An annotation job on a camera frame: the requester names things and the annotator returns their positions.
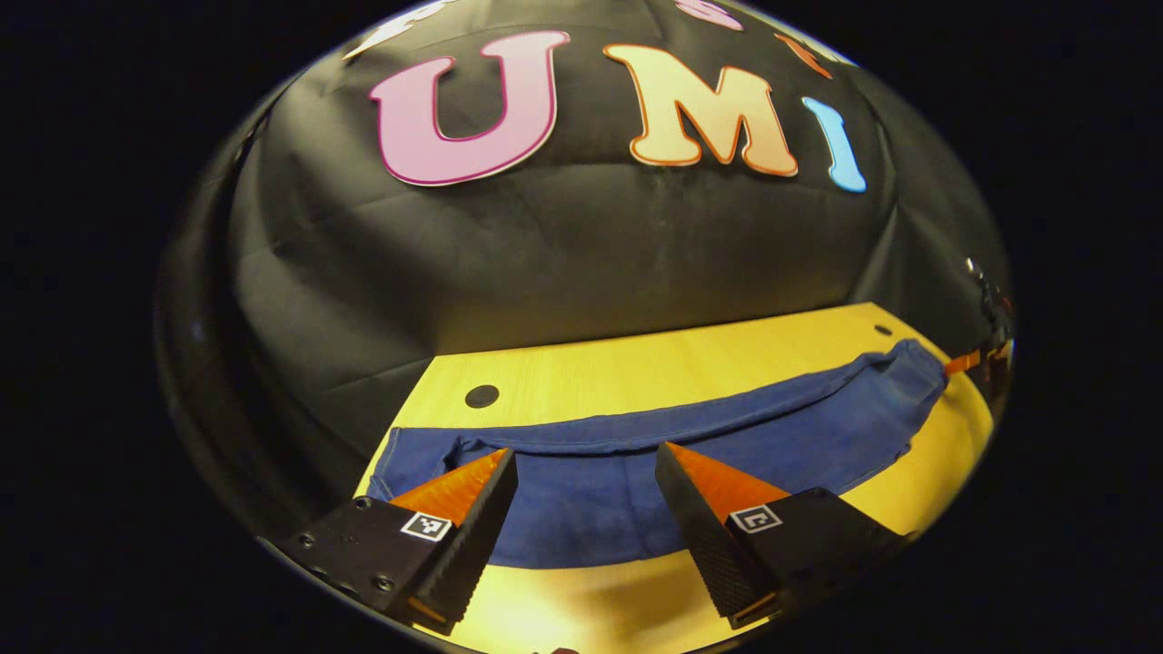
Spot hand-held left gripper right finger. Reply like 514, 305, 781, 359
654, 441, 910, 630

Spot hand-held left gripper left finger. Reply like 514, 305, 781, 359
277, 447, 519, 637

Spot blue denim jeans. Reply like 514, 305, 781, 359
368, 339, 950, 570

